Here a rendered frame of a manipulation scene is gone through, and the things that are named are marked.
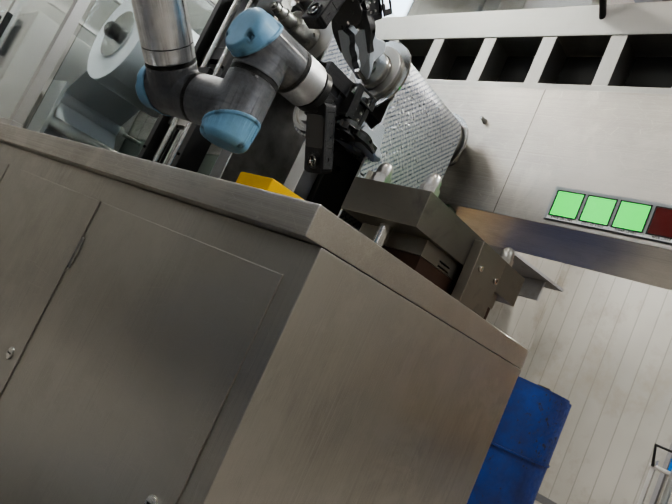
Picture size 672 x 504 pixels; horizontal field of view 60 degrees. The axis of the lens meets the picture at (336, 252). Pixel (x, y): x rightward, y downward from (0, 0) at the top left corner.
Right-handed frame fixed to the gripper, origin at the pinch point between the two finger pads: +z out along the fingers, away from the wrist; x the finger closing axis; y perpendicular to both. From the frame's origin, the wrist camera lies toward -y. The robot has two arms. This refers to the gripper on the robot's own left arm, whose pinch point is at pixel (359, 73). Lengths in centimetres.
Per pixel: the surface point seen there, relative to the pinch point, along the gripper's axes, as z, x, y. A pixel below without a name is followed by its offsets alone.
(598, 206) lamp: 29, -36, 20
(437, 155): 20.0, -6.5, 12.0
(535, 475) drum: 205, 13, 85
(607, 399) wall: 471, 104, 405
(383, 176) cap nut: 13.1, -14.3, -12.7
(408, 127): 11.3, -6.5, 4.2
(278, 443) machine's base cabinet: 26, -32, -55
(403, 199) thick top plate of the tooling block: 14.0, -21.8, -16.8
